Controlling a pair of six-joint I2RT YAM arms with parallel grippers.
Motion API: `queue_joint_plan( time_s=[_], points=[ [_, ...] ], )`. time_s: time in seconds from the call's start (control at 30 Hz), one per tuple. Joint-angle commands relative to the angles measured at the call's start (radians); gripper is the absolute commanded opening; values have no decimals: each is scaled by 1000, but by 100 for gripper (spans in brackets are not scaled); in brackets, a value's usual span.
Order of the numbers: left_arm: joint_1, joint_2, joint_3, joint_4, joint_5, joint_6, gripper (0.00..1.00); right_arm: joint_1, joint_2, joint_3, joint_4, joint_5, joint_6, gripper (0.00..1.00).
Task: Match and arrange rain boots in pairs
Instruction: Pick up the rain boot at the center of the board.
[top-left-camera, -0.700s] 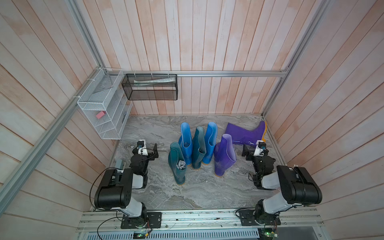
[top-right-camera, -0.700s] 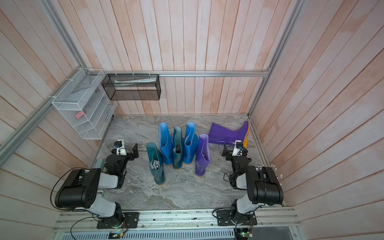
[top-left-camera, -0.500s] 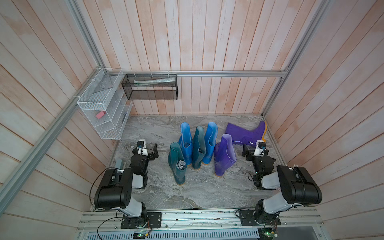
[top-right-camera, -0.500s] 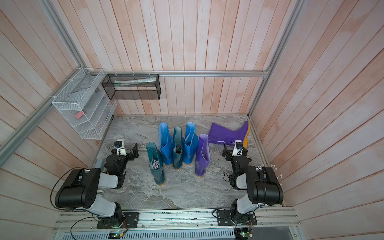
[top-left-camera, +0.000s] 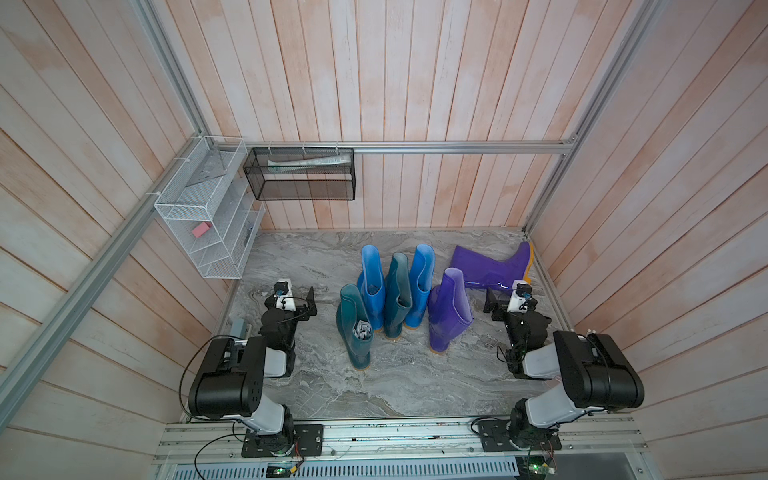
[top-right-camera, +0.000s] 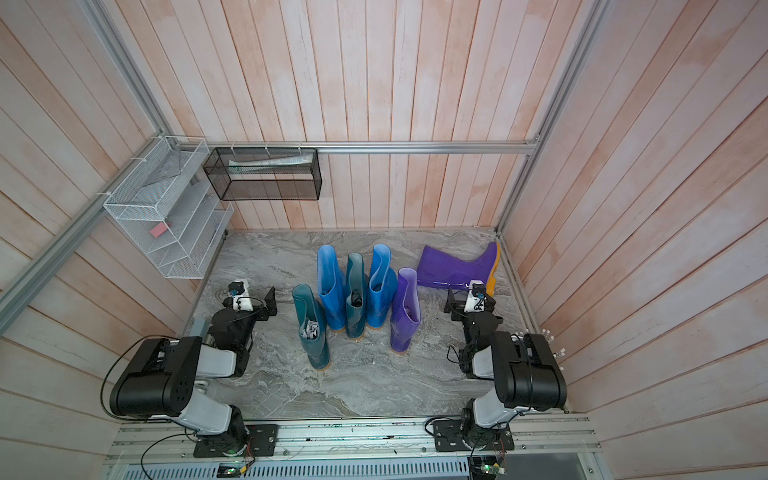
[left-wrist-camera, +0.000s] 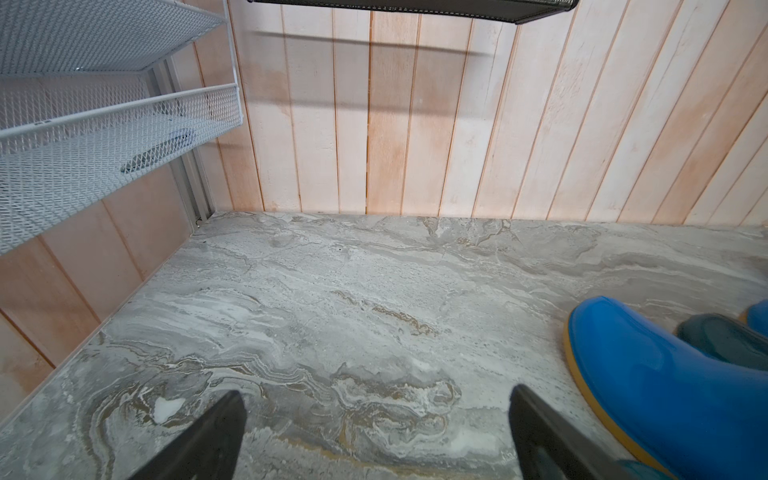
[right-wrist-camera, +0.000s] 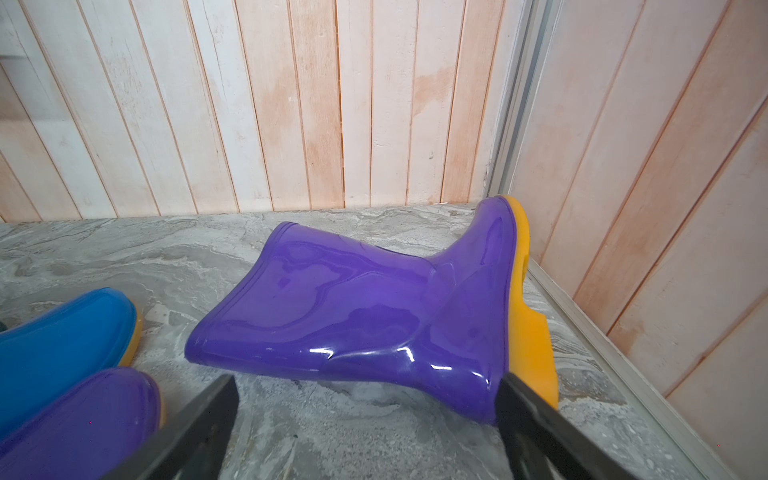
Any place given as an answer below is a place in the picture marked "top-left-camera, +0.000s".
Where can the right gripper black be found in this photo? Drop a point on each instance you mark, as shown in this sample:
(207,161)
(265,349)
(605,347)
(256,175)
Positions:
(492,304)

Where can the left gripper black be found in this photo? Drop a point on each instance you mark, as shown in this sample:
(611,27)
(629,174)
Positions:
(301,309)

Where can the purple rain boot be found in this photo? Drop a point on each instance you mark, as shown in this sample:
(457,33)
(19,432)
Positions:
(482,272)
(449,310)

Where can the teal rain boot with paper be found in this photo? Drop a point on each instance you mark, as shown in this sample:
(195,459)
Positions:
(354,326)

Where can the blue rain boot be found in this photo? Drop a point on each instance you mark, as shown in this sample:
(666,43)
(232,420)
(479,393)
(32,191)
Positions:
(420,281)
(371,286)

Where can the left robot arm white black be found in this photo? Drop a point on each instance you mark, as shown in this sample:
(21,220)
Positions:
(228,385)

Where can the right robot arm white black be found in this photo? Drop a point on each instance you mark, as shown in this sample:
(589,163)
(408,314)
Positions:
(593,373)

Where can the purple rain boot lying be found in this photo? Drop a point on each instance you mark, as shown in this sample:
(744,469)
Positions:
(482,272)

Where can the pink eraser block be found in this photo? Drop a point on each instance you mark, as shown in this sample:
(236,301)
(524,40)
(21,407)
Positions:
(202,228)

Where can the horizontal aluminium bar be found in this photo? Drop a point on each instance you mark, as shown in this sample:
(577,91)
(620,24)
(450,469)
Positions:
(557,147)

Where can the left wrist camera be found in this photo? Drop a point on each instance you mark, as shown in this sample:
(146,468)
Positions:
(283,295)

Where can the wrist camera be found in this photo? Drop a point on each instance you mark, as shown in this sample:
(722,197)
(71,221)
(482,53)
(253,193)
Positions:
(283,295)
(521,298)

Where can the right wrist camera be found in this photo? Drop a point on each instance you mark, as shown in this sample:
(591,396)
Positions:
(521,298)

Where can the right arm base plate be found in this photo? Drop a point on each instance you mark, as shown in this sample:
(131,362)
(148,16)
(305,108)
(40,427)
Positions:
(503,435)

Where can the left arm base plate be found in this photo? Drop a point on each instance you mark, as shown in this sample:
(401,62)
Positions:
(295,440)

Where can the white wire mesh shelf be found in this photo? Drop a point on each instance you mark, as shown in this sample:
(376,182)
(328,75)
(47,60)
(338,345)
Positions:
(207,184)

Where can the black wire mesh basket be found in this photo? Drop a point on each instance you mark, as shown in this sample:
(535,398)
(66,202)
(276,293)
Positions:
(301,173)

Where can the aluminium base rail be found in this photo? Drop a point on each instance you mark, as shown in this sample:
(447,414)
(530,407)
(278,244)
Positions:
(601,446)

